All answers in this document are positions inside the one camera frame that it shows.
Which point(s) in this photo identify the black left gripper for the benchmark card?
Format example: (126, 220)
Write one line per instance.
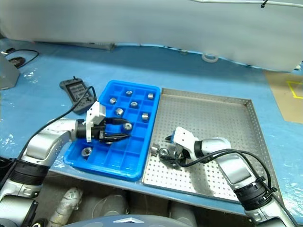
(98, 132)

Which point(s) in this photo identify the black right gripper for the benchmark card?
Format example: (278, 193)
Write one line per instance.
(180, 153)

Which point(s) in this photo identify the metal roller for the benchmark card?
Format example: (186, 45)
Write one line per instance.
(145, 116)
(128, 93)
(150, 95)
(113, 100)
(154, 149)
(163, 151)
(127, 126)
(134, 104)
(119, 111)
(86, 151)

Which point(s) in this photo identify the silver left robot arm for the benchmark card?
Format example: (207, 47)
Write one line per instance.
(45, 139)

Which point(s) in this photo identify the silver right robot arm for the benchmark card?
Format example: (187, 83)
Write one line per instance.
(236, 165)

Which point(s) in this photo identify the blue plastic compartment tray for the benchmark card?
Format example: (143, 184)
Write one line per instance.
(132, 146)

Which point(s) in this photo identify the perforated steel tray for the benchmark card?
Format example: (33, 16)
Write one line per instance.
(213, 111)

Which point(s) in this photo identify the black handheld controller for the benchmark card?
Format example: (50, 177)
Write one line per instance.
(75, 89)

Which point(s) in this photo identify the grey rounded shape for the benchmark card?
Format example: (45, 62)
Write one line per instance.
(111, 205)

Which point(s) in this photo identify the blue-grey robot chest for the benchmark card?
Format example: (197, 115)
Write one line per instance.
(125, 221)

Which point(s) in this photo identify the grey tape-wrapped pipe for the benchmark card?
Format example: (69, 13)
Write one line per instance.
(67, 203)

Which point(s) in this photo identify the clear tape roll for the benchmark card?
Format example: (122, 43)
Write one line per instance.
(210, 61)

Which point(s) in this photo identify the white cloth backdrop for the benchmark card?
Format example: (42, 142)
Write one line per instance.
(142, 21)

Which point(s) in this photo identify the black round puck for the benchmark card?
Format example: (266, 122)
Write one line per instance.
(17, 61)

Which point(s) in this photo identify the brown cardboard sheet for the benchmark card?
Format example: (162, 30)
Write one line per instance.
(279, 99)

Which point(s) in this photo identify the grey metal box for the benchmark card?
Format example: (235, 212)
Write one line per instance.
(8, 73)

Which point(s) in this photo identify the black clip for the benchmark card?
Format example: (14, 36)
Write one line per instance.
(264, 4)

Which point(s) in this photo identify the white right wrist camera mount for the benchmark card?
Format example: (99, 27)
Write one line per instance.
(184, 137)

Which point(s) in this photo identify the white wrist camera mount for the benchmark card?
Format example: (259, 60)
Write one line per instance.
(184, 137)
(95, 113)

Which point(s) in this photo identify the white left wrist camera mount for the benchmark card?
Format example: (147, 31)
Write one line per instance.
(95, 113)

